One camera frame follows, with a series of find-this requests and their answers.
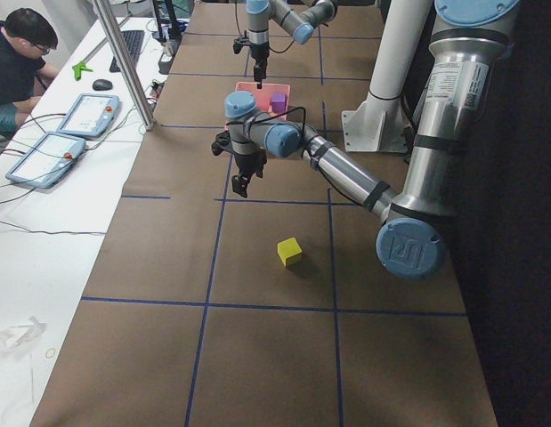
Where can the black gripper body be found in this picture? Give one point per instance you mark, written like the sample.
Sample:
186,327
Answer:
259,52
247,163

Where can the purple foam block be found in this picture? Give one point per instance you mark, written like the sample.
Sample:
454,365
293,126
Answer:
278,102

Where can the yellow-green foam block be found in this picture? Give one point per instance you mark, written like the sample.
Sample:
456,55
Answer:
289,251

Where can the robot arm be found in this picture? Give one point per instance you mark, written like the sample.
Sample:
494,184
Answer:
467,38
298,25

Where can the pink plastic bin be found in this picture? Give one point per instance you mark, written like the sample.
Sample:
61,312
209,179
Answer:
262,97

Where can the grey power adapter box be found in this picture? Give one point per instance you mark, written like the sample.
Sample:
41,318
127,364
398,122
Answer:
166,60

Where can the black keyboard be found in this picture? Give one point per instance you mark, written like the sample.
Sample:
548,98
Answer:
134,41

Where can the black computer mouse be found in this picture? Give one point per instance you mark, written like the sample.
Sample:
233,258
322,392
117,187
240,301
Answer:
102,85

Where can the far teach pendant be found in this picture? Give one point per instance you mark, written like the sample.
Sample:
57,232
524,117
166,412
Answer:
90,116

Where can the teach pendant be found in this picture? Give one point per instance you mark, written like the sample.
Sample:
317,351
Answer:
90,116
47,161

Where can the green plastic clamp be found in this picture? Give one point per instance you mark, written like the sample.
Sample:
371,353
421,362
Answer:
79,69

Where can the near teach pendant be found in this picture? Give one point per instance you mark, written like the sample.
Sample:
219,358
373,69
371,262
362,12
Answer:
47,161

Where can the seated person in black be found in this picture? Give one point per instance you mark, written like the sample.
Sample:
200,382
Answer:
25,38

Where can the crumpled clear plastic wrap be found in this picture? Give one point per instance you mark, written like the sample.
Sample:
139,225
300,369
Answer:
12,337

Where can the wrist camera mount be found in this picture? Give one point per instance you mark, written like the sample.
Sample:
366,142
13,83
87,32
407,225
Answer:
222,143
239,43

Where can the aluminium frame post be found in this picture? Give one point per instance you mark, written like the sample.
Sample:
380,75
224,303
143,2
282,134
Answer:
124,61

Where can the white mounting post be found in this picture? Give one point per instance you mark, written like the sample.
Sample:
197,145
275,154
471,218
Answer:
377,125

